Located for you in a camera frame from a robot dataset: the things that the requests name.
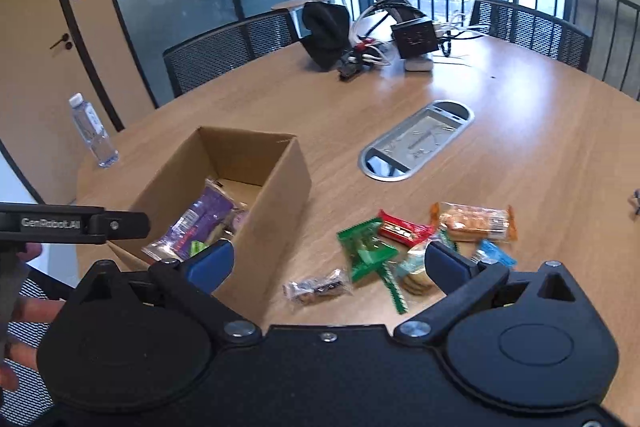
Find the person's left hand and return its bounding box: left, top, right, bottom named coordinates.
left=1, top=243, right=65, bottom=391

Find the black mesh chair left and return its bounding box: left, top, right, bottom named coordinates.
left=163, top=9, right=299, bottom=98

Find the small clear brown snack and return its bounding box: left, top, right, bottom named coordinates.
left=282, top=269, right=352, bottom=306

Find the black charger with cable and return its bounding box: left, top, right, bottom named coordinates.
left=629, top=188, right=640, bottom=216

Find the long purple biscuit packet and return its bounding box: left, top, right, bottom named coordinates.
left=142, top=178, right=246, bottom=261

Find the wooden door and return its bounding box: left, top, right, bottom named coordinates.
left=0, top=0, right=156, bottom=205

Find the black cloth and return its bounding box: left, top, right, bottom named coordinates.
left=300, top=1, right=352, bottom=70

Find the black electronic device box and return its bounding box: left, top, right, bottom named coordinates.
left=390, top=17, right=439, bottom=60

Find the black mesh chair right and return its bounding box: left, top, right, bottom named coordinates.
left=470, top=0, right=592, bottom=72

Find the green biscuit packet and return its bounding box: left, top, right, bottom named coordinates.
left=381, top=241, right=435, bottom=314

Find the red snack bar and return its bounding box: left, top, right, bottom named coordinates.
left=378, top=210, right=435, bottom=248

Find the blue green snack packet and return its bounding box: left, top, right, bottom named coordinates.
left=471, top=239, right=518, bottom=270

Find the dark green snack packet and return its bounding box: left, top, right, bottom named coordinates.
left=336, top=218, right=398, bottom=283

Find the open cardboard box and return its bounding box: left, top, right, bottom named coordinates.
left=77, top=127, right=311, bottom=324

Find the black mesh chair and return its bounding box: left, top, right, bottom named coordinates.
left=163, top=9, right=299, bottom=98
left=1, top=265, right=72, bottom=407
left=470, top=0, right=592, bottom=72

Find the clear purple cookie packet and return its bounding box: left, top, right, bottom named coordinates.
left=226, top=204, right=250, bottom=235

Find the silver table cable hatch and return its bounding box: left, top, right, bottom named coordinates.
left=358, top=100, right=475, bottom=182

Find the orange cracker packet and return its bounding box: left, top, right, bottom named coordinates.
left=430, top=202, right=518, bottom=242

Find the black mesh chair near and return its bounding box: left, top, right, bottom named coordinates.
left=1, top=265, right=72, bottom=407

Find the bright green candy packet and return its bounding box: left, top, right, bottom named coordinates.
left=189, top=241, right=208, bottom=257

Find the clear plastic water bottle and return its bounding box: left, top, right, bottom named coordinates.
left=68, top=93, right=119, bottom=168

